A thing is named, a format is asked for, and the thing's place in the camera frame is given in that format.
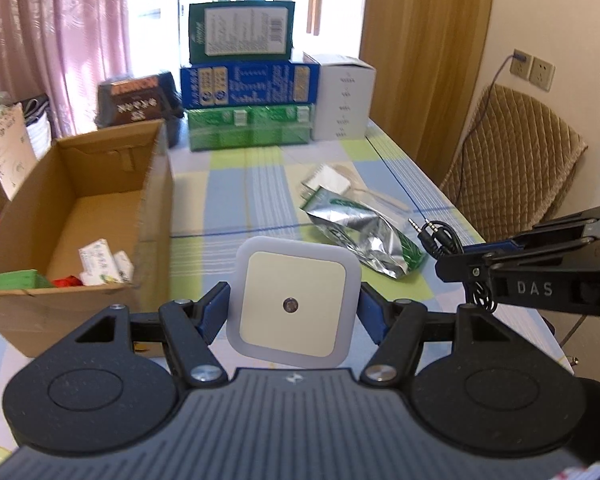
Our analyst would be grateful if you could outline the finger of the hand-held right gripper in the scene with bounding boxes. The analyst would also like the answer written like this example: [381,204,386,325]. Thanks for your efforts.
[434,251,498,285]
[460,203,600,257]

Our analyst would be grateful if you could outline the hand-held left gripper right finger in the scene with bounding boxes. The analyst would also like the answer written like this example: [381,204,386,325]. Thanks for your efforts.
[357,282,518,387]

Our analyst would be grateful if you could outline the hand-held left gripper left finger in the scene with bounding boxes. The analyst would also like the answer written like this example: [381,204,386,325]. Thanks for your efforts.
[72,281,231,387]

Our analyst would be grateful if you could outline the black audio cable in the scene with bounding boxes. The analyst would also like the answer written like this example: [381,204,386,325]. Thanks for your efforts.
[407,216,498,313]

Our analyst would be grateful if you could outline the white square night light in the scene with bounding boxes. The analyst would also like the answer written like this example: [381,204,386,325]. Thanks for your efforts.
[225,236,362,368]

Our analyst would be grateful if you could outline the silver green foil pouch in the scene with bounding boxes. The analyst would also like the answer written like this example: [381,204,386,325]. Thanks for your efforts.
[300,187,427,278]

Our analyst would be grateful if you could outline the small white medicine box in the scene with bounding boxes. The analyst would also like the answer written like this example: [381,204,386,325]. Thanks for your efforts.
[112,251,135,282]

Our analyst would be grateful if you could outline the large white medicine box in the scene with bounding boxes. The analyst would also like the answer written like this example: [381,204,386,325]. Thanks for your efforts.
[77,240,121,286]

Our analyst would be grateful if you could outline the white square pad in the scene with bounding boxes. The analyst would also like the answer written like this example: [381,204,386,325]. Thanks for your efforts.
[302,162,361,196]

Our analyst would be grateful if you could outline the green medicine box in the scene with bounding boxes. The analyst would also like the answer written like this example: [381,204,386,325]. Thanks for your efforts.
[0,270,53,291]

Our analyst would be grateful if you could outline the plaid cloth-covered desktop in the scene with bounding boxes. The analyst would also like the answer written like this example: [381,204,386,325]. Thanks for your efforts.
[0,120,576,411]

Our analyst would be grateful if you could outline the chair with quilted brown cover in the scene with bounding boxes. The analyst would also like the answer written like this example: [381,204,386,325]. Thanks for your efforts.
[437,84,590,248]

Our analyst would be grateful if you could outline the green cartons under blue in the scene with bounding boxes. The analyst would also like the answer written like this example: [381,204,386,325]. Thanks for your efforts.
[186,104,316,152]

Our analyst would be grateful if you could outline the tall white carton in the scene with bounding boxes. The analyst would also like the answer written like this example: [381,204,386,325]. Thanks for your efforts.
[302,52,377,141]

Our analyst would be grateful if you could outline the black box brown label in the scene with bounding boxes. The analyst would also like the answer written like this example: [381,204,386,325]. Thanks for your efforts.
[95,71,186,148]

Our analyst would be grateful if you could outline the blue carton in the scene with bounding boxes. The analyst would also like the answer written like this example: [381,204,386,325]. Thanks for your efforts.
[180,60,322,110]

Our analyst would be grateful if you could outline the white paper bag pink print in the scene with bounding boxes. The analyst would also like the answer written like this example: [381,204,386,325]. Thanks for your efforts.
[0,102,36,201]

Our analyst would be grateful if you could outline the black and white magazines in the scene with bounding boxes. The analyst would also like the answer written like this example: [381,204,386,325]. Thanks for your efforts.
[17,92,53,153]

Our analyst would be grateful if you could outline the dark green carton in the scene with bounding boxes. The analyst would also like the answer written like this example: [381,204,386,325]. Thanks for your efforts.
[187,1,296,66]

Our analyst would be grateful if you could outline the pink curtain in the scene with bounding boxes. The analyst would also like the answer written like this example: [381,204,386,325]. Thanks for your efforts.
[0,0,133,138]

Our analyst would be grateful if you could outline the white wall socket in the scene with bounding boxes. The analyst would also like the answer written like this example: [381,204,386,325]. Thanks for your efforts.
[529,56,555,92]
[510,49,534,80]

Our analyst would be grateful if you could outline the charger plug with cable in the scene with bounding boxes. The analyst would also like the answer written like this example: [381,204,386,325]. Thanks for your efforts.
[457,49,528,161]

